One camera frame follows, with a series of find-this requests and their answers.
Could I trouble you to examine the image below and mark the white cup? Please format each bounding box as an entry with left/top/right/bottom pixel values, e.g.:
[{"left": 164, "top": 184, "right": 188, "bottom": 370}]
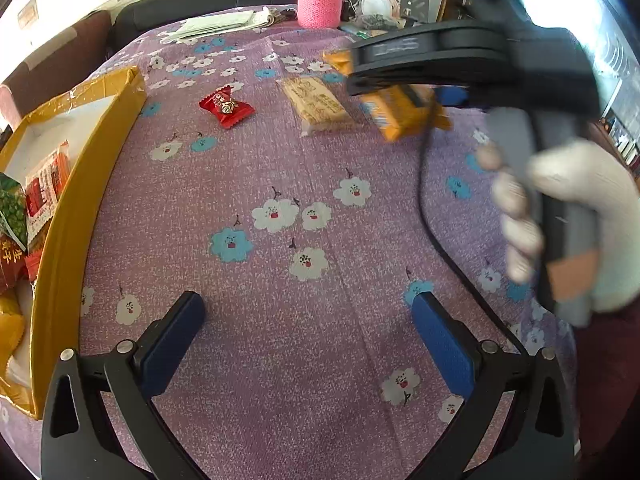
[{"left": 360, "top": 0, "right": 397, "bottom": 19}]

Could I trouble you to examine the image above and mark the clear beige cracker packet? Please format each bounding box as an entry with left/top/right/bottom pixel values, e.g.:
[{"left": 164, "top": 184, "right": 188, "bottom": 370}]
[{"left": 276, "top": 74, "right": 362, "bottom": 137}]

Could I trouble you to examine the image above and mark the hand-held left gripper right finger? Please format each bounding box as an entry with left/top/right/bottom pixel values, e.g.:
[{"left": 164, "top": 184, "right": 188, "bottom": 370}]
[{"left": 407, "top": 291, "right": 583, "bottom": 480}]

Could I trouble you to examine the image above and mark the orange cracker packet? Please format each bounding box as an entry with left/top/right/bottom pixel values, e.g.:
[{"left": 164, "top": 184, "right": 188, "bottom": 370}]
[{"left": 24, "top": 141, "right": 72, "bottom": 233}]

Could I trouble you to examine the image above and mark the yellow crinkled snack bag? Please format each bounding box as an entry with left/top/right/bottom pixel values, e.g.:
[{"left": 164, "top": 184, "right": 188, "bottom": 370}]
[{"left": 0, "top": 294, "right": 27, "bottom": 378}]

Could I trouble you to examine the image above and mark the red candy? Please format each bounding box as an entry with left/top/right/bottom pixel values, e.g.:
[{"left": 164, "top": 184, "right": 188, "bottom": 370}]
[{"left": 198, "top": 85, "right": 257, "bottom": 131}]

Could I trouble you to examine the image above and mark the person's right hand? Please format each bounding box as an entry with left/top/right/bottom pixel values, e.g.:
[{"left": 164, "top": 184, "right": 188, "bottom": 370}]
[{"left": 475, "top": 139, "right": 640, "bottom": 314}]

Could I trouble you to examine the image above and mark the stack of white papers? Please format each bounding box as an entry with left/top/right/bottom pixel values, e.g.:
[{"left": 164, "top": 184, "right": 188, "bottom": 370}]
[{"left": 169, "top": 9, "right": 275, "bottom": 45}]

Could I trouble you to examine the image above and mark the yellow cardboard box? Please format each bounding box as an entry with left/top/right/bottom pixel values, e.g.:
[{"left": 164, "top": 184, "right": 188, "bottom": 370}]
[{"left": 0, "top": 65, "right": 148, "bottom": 421}]

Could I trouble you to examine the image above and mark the brown armchair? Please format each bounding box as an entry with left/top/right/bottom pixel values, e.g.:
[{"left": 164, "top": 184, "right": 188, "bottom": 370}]
[{"left": 0, "top": 9, "right": 114, "bottom": 117}]

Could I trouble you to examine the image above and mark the green red snack packet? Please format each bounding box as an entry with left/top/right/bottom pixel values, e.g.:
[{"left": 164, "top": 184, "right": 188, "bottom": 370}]
[{"left": 0, "top": 171, "right": 45, "bottom": 297}]

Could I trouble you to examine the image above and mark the black cable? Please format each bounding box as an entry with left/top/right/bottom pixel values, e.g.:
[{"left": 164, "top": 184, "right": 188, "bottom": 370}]
[{"left": 419, "top": 102, "right": 528, "bottom": 357}]

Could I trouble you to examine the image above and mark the purple floral tablecloth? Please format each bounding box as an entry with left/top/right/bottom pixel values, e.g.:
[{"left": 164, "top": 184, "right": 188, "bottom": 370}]
[{"left": 0, "top": 5, "right": 581, "bottom": 480}]

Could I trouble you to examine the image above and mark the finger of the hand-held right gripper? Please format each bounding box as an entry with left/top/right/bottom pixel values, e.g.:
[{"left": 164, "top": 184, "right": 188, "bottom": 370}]
[{"left": 346, "top": 21, "right": 447, "bottom": 98}]

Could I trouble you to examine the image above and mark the yellow snack packet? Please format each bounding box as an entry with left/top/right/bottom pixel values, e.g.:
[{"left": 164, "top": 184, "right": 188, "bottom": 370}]
[{"left": 321, "top": 49, "right": 452, "bottom": 142}]

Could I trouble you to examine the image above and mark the small wall sign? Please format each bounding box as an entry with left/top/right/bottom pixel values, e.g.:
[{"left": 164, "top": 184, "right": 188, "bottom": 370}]
[{"left": 16, "top": 2, "right": 42, "bottom": 29}]

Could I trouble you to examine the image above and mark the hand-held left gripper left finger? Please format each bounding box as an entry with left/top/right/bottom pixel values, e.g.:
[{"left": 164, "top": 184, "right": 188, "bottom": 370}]
[{"left": 40, "top": 290, "right": 207, "bottom": 480}]

